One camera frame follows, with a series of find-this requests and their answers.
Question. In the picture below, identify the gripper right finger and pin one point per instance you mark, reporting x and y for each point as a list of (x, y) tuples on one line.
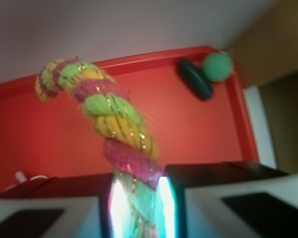
[(226, 200)]

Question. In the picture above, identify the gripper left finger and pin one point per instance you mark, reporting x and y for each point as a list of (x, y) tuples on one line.
[(70, 207)]

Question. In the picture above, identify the pink plush bunny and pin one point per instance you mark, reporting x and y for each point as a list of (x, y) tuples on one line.
[(27, 179)]

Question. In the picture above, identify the red plastic tray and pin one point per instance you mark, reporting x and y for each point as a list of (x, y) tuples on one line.
[(56, 140)]

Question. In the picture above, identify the dark oval stone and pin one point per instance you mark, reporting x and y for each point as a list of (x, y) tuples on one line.
[(195, 79)]

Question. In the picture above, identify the green textured ball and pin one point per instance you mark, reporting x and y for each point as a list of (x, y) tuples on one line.
[(217, 67)]

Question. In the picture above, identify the brown cardboard panel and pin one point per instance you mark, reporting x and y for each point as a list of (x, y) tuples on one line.
[(267, 58)]

